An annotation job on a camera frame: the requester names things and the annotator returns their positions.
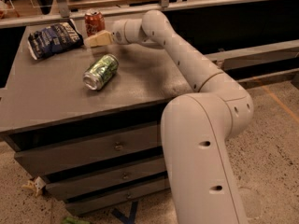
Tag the bottom grey drawer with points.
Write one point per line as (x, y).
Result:
(123, 195)

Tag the blue chip bag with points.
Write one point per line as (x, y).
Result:
(54, 39)

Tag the green soda can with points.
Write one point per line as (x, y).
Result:
(101, 72)

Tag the red coke can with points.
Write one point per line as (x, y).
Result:
(94, 22)

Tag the grey drawer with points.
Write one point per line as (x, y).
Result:
(78, 186)
(123, 195)
(76, 153)

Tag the grey drawer cabinet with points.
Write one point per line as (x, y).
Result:
(46, 102)

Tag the metal railing frame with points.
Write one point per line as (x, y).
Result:
(237, 26)

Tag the top grey drawer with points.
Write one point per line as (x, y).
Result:
(76, 153)

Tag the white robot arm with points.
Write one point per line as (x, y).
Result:
(195, 126)

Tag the crumpled tape scrap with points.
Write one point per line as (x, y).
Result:
(36, 185)

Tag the middle grey drawer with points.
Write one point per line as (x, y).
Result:
(78, 186)

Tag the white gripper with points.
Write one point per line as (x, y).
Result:
(118, 33)

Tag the green object on floor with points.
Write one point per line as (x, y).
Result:
(71, 220)

